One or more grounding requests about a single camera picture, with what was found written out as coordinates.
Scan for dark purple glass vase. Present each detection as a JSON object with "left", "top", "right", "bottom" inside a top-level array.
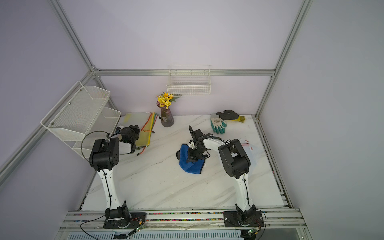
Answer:
[{"left": 157, "top": 102, "right": 175, "bottom": 128}]

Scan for yellow artificial flowers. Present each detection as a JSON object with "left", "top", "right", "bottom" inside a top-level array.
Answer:
[{"left": 157, "top": 93, "right": 180, "bottom": 109}]

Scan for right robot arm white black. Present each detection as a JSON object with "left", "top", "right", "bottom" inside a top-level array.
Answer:
[{"left": 180, "top": 126, "right": 258, "bottom": 218}]

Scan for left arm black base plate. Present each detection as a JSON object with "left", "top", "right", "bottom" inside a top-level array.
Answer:
[{"left": 103, "top": 212, "right": 147, "bottom": 229}]

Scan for white wire wall basket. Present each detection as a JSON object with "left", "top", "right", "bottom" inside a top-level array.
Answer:
[{"left": 167, "top": 65, "right": 212, "bottom": 97}]

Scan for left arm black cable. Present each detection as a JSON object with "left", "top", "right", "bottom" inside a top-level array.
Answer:
[{"left": 80, "top": 130, "right": 112, "bottom": 163}]

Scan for white two-tier mesh shelf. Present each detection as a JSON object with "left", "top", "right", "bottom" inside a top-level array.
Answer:
[{"left": 41, "top": 82, "right": 121, "bottom": 158}]

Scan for aluminium frame rail base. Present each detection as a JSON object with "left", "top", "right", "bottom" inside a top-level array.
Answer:
[{"left": 55, "top": 208, "right": 312, "bottom": 240}]

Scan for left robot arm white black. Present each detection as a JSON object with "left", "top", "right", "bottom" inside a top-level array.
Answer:
[{"left": 89, "top": 125, "right": 141, "bottom": 224}]

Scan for green white work glove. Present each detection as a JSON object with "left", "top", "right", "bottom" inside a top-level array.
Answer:
[{"left": 210, "top": 114, "right": 227, "bottom": 134}]

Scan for clear white mesh document bag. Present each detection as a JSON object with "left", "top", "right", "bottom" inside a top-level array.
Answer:
[{"left": 240, "top": 139, "right": 261, "bottom": 174}]

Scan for blue microfiber cleaning cloth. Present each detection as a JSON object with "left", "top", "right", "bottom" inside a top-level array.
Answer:
[{"left": 176, "top": 144, "right": 206, "bottom": 175}]

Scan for red zipper mesh document bag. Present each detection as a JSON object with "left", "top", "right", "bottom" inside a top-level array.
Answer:
[{"left": 137, "top": 113, "right": 158, "bottom": 156}]

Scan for black yellow work glove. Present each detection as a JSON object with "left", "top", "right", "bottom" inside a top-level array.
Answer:
[{"left": 217, "top": 110, "right": 246, "bottom": 123}]

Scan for yellow mesh document bag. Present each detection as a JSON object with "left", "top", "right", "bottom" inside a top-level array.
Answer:
[{"left": 118, "top": 112, "right": 157, "bottom": 149}]

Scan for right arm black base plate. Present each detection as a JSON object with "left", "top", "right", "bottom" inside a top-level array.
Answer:
[{"left": 223, "top": 210, "right": 265, "bottom": 228}]

